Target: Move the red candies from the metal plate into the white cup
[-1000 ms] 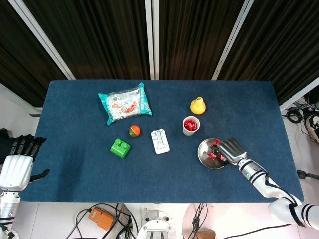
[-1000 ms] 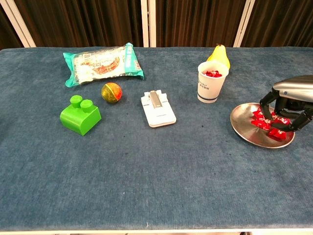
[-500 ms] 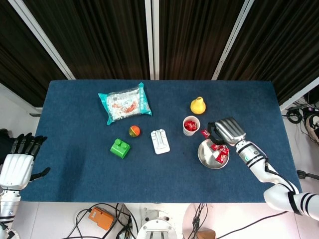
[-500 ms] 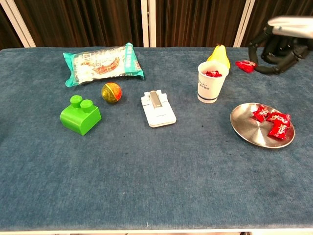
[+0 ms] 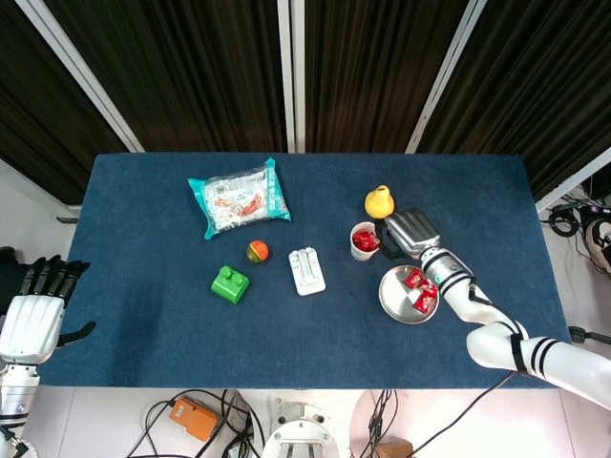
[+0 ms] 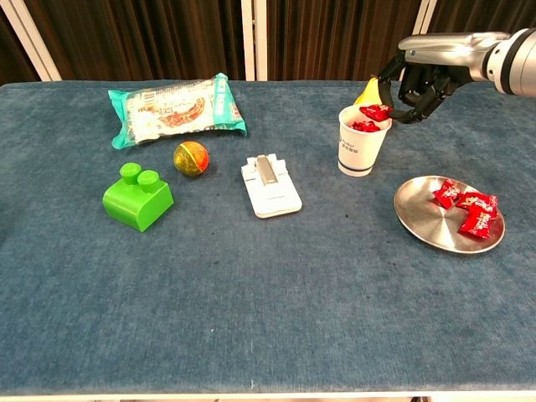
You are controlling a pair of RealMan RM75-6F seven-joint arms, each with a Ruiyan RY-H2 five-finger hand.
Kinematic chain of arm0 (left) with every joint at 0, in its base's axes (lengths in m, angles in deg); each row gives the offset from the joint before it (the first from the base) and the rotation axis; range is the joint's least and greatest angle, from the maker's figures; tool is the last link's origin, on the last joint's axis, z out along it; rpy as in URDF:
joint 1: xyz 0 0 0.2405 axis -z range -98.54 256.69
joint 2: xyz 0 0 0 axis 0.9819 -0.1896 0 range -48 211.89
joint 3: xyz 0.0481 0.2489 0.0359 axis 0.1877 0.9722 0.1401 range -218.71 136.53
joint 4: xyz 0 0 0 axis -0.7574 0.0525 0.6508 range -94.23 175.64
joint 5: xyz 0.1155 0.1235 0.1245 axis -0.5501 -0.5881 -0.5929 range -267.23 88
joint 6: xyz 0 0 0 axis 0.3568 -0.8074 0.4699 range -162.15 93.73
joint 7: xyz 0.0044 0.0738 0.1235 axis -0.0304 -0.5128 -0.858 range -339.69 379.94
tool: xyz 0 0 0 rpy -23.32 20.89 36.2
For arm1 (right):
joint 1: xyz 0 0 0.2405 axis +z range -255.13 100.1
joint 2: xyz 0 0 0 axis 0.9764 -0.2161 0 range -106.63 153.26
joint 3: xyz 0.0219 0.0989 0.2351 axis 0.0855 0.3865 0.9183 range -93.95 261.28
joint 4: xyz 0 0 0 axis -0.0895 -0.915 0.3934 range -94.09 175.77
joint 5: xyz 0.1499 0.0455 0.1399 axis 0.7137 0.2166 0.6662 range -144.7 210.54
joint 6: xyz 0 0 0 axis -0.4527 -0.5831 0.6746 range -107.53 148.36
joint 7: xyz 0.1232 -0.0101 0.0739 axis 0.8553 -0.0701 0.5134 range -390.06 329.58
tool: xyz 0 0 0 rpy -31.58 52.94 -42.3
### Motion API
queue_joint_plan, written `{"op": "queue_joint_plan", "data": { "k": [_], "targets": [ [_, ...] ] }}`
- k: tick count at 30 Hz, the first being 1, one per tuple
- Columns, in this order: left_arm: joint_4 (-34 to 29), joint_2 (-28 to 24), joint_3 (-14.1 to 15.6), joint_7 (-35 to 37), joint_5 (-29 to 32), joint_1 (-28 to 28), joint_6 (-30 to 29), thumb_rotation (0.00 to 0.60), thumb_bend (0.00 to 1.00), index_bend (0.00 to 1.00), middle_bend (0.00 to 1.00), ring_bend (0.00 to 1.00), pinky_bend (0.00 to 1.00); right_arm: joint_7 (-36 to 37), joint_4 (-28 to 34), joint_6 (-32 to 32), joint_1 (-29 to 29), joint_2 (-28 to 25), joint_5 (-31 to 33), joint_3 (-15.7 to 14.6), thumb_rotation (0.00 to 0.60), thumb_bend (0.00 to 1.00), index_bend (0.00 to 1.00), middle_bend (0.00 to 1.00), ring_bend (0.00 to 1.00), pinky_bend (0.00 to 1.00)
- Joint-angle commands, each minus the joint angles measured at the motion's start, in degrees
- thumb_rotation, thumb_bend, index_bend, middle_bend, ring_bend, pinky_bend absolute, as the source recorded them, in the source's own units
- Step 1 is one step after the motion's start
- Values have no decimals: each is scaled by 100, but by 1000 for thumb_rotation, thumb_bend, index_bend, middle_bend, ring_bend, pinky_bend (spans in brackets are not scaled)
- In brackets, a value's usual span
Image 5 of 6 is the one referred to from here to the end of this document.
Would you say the blue table cloth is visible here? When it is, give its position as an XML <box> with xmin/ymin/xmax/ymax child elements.
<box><xmin>35</xmin><ymin>152</ymin><xmax>583</xmax><ymax>390</ymax></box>

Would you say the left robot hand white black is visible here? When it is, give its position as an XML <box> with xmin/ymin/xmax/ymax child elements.
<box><xmin>0</xmin><ymin>255</ymin><xmax>97</xmax><ymax>366</ymax></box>

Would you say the black cable coil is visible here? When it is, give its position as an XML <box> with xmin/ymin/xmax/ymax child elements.
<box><xmin>547</xmin><ymin>202</ymin><xmax>581</xmax><ymax>236</ymax></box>

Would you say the white paper cup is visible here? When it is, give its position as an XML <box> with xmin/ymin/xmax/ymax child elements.
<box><xmin>349</xmin><ymin>221</ymin><xmax>385</xmax><ymax>262</ymax></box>

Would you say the black stand foot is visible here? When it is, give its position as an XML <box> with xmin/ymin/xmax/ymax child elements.
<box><xmin>567</xmin><ymin>325</ymin><xmax>611</xmax><ymax>345</ymax></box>

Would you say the orange green ball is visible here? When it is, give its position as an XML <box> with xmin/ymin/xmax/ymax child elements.
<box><xmin>245</xmin><ymin>239</ymin><xmax>271</xmax><ymax>264</ymax></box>

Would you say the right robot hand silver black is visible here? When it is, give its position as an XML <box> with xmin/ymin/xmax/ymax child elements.
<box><xmin>376</xmin><ymin>207</ymin><xmax>442</xmax><ymax>262</ymax></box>

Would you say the teal snack bag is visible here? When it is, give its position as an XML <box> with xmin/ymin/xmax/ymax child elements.
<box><xmin>186</xmin><ymin>156</ymin><xmax>292</xmax><ymax>241</ymax></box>

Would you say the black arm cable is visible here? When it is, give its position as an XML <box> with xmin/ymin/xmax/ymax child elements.
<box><xmin>410</xmin><ymin>371</ymin><xmax>519</xmax><ymax>458</ymax></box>

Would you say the white frame post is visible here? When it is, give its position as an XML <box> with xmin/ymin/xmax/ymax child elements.
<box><xmin>15</xmin><ymin>0</ymin><xmax>146</xmax><ymax>154</ymax></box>
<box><xmin>277</xmin><ymin>0</ymin><xmax>296</xmax><ymax>154</ymax></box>
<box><xmin>405</xmin><ymin>0</ymin><xmax>489</xmax><ymax>155</ymax></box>
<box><xmin>289</xmin><ymin>0</ymin><xmax>306</xmax><ymax>154</ymax></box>

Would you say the white phone stand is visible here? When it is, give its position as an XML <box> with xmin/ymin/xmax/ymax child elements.
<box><xmin>287</xmin><ymin>246</ymin><xmax>327</xmax><ymax>298</ymax></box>

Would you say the black cable bundle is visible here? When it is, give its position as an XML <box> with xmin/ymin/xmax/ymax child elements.
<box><xmin>365</xmin><ymin>389</ymin><xmax>400</xmax><ymax>458</ymax></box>

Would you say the brown object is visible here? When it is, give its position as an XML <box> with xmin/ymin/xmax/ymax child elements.
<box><xmin>376</xmin><ymin>438</ymin><xmax>414</xmax><ymax>458</ymax></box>

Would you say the beige and black gear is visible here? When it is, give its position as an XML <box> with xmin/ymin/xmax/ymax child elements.
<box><xmin>582</xmin><ymin>219</ymin><xmax>611</xmax><ymax>276</ymax></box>

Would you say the orange box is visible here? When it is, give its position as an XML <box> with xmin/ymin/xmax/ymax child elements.
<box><xmin>169</xmin><ymin>395</ymin><xmax>221</xmax><ymax>443</ymax></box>

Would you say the white frame beam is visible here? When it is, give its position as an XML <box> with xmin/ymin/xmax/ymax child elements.
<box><xmin>534</xmin><ymin>148</ymin><xmax>611</xmax><ymax>215</ymax></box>
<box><xmin>0</xmin><ymin>156</ymin><xmax>83</xmax><ymax>220</ymax></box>

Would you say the white round disc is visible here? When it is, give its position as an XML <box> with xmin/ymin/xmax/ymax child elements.
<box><xmin>349</xmin><ymin>389</ymin><xmax>416</xmax><ymax>458</ymax></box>

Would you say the dark curtain panel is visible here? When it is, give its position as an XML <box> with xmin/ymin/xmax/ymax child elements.
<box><xmin>304</xmin><ymin>0</ymin><xmax>472</xmax><ymax>155</ymax></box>
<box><xmin>419</xmin><ymin>0</ymin><xmax>611</xmax><ymax>202</ymax></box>
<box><xmin>45</xmin><ymin>0</ymin><xmax>288</xmax><ymax>154</ymax></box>
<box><xmin>0</xmin><ymin>0</ymin><xmax>130</xmax><ymax>206</ymax></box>

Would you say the green building block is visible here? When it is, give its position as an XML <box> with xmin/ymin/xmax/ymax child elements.
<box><xmin>210</xmin><ymin>265</ymin><xmax>251</xmax><ymax>305</ymax></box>

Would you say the silver metal plate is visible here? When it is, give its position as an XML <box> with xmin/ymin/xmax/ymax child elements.
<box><xmin>378</xmin><ymin>264</ymin><xmax>441</xmax><ymax>325</ymax></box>

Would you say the yellow pear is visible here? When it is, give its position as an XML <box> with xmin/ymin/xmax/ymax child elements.
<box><xmin>364</xmin><ymin>184</ymin><xmax>397</xmax><ymax>221</ymax></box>

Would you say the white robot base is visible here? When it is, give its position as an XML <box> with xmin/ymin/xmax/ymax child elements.
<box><xmin>261</xmin><ymin>398</ymin><xmax>341</xmax><ymax>458</ymax></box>

